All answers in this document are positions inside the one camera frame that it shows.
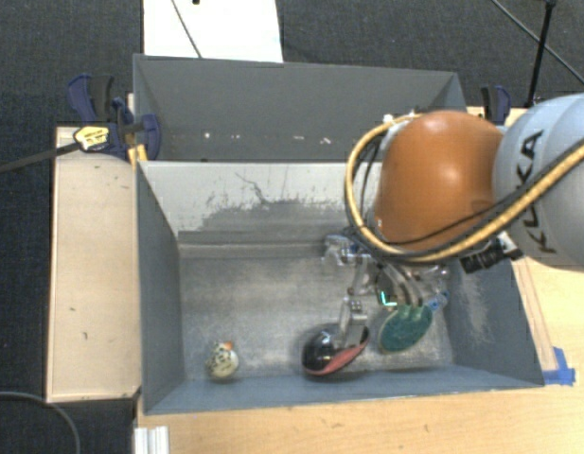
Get grey metal bin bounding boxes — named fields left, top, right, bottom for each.
left=132, top=53, right=546, bottom=416

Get pale wood board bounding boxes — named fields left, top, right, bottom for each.
left=44, top=125, right=144, bottom=404

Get black and red round object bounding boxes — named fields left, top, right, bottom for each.
left=300, top=322, right=371, bottom=379

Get white black-spotted toy animal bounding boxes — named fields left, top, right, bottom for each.
left=204, top=340, right=240, bottom=381

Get green oval scrub pad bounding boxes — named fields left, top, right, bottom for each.
left=377, top=303, right=434, bottom=355

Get black cylinder on white bracket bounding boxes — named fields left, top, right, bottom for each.
left=458, top=233, right=525, bottom=274

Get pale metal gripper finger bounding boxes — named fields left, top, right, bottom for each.
left=338, top=300, right=357, bottom=344
left=349, top=312, right=370, bottom=350

